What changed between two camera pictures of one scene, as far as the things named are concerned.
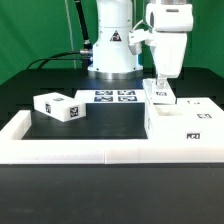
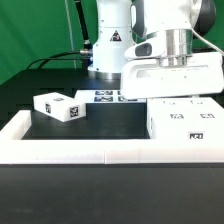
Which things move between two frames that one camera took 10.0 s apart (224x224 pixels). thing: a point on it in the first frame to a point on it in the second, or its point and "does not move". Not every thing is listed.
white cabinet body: x=190 y=119 does not move
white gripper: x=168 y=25 to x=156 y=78
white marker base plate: x=98 y=96 does not move
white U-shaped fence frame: x=15 y=149 does not move
